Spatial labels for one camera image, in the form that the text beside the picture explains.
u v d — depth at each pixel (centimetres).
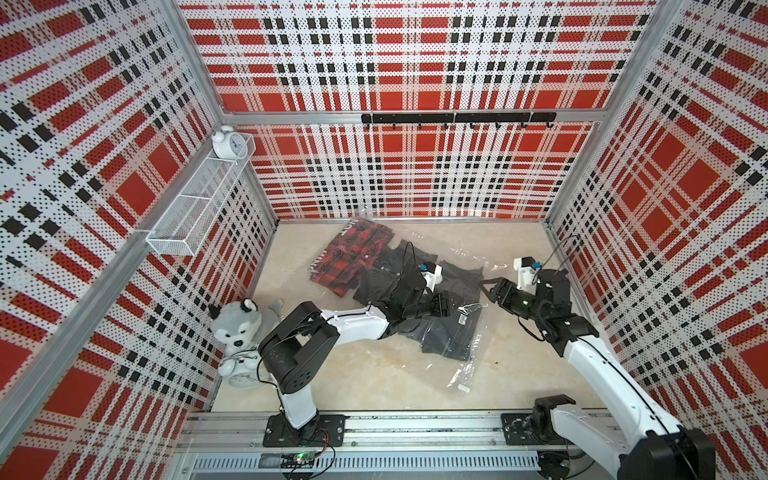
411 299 69
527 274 73
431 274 79
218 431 76
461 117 89
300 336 52
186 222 93
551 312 61
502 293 70
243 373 74
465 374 78
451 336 86
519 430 73
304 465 70
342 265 104
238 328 73
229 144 80
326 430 73
